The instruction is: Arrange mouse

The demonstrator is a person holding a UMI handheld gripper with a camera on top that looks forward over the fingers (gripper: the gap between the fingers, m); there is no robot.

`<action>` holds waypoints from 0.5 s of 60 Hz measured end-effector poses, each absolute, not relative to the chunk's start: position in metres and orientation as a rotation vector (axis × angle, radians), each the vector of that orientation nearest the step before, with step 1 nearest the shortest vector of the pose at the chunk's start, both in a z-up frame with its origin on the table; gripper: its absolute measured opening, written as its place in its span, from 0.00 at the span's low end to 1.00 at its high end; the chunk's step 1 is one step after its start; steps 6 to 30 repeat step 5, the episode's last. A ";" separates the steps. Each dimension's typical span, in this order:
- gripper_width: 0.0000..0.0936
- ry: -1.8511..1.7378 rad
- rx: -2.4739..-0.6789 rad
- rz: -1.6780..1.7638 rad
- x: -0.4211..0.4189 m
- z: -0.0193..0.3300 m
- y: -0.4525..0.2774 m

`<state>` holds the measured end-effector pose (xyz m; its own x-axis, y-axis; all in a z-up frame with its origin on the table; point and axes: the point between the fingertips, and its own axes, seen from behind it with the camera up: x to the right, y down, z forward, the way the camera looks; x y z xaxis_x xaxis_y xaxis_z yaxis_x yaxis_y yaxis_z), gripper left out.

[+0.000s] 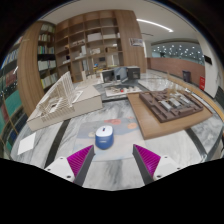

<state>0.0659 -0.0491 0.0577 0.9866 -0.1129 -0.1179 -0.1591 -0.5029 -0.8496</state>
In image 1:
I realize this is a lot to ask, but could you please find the white architectural model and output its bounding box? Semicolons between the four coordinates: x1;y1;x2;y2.
26;70;104;132

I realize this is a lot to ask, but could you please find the white and blue computer mouse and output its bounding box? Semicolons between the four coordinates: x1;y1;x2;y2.
94;125;115;151

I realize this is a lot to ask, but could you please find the wooden shelf unit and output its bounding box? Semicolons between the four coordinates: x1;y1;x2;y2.
54;9;135;84

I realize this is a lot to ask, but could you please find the brown model with wooden base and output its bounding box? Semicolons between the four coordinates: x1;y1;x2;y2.
126;87;214;141

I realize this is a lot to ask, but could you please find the dark display box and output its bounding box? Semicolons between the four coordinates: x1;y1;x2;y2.
99;68;116;84
126;65;142;81

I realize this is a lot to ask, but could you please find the dark bookcase with books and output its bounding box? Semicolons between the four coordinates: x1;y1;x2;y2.
36;21;60;90

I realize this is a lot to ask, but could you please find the red standing sign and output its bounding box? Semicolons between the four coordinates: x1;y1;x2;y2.
198;75;206;91

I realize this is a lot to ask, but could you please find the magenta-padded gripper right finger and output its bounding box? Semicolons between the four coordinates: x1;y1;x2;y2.
132;143;181;186

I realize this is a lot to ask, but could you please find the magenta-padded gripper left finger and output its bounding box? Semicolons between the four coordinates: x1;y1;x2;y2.
44;144;96;187

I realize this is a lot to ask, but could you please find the white paper sheet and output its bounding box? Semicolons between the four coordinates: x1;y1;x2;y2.
17;132;37;156

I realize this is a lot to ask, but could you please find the dark waste bin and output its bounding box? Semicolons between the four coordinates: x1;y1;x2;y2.
182;70;193;84

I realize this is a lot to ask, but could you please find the long ceiling light strip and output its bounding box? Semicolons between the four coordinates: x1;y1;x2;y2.
135;18;175;34

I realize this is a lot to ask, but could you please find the white wall sign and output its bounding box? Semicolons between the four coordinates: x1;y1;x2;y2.
129;37;145;47

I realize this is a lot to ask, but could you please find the pale printed mouse pad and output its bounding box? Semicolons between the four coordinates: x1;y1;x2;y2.
73;117;144;163

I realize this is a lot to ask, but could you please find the white tray with small items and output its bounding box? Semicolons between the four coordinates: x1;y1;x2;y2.
104;84;143;98

